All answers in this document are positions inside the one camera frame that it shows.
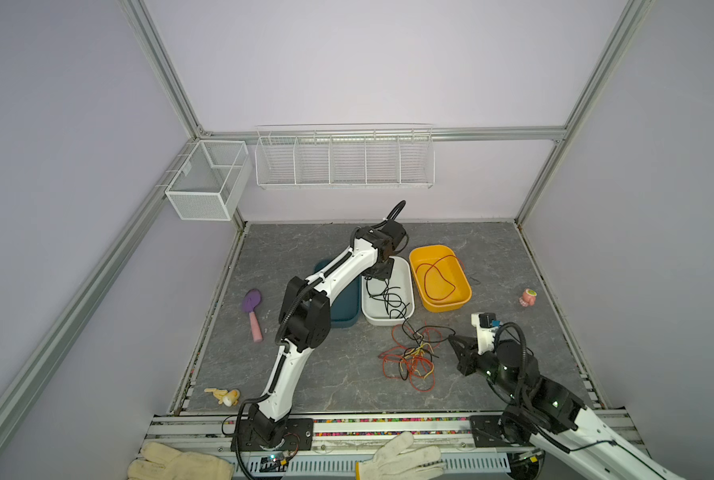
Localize red cable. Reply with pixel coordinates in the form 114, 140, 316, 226
422, 254, 461, 304

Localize small yellow toy animal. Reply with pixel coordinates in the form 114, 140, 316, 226
204, 388, 241, 407

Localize left white work glove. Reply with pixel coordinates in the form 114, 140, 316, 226
127, 442, 235, 480

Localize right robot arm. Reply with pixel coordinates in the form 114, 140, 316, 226
447, 313, 676, 479

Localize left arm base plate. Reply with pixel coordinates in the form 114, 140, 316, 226
231, 418, 314, 452

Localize long white wire rack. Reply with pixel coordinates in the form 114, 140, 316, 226
255, 123, 436, 189

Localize pink toy cup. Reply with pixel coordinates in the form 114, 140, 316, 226
518, 289, 537, 307

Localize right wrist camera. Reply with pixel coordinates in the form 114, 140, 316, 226
471, 312, 500, 355

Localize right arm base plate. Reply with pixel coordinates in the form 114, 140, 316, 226
469, 414, 532, 448

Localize red cables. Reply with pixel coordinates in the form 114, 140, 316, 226
379, 322, 440, 394

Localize black cable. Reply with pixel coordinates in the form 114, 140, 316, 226
365, 277, 458, 355

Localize white work glove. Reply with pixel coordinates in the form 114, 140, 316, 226
127, 442, 235, 480
355, 432, 444, 480

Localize yellow plastic bin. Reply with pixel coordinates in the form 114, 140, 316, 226
409, 245, 473, 313

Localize small white mesh basket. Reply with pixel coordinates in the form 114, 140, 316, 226
165, 140, 253, 221

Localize purple pink brush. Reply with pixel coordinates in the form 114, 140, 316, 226
242, 289, 263, 343

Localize teal plastic bin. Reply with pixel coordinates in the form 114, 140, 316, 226
330, 277, 361, 328

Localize white plastic bin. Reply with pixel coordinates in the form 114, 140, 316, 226
360, 257, 415, 327

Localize right white work glove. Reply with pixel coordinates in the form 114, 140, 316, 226
355, 432, 444, 480

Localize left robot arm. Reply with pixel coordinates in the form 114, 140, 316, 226
234, 200, 407, 449

